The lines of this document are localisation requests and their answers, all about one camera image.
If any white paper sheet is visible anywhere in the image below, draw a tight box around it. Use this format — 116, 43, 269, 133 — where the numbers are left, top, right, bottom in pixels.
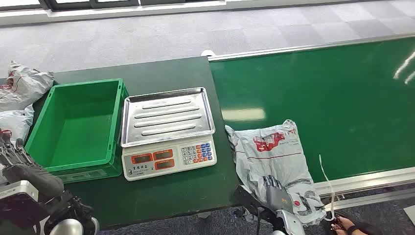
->
403, 205, 415, 226

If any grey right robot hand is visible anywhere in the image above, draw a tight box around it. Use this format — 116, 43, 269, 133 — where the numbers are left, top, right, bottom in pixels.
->
262, 175, 295, 214

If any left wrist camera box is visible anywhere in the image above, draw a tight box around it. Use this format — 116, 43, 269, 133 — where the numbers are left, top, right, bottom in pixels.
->
0, 180, 50, 228

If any grey mailer bag red print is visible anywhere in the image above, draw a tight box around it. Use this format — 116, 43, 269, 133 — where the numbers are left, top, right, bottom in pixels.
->
225, 119, 327, 226

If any person's foot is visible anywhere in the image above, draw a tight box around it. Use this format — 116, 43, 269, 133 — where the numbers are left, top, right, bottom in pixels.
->
331, 216, 370, 235

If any white plastic strap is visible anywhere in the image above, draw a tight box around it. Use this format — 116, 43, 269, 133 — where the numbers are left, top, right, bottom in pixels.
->
319, 154, 338, 222

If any green plastic crate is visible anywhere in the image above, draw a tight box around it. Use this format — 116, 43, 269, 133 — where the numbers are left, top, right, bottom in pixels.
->
24, 78, 129, 184

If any white electronic scale steel tray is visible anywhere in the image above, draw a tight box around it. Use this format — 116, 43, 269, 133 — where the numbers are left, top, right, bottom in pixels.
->
120, 87, 217, 182

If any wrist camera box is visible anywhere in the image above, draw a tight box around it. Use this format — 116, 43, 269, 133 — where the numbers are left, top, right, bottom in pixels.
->
0, 180, 50, 228
234, 185, 277, 225

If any crumpled grey mailer bag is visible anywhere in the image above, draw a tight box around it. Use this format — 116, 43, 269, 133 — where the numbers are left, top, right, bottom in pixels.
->
0, 61, 55, 113

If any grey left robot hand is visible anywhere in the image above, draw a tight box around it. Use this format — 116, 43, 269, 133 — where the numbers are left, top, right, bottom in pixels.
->
0, 129, 65, 203

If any grey mailer bag red logo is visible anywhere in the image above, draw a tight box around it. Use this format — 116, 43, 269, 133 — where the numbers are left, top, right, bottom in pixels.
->
0, 104, 35, 145

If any black sandal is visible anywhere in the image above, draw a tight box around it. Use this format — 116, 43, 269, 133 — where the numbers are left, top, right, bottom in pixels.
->
329, 212, 385, 235

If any green conveyor belt aluminium frame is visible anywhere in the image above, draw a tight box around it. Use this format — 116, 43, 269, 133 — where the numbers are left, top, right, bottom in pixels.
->
207, 32, 415, 212

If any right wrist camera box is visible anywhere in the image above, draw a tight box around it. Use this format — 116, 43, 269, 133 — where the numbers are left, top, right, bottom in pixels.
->
234, 185, 277, 225

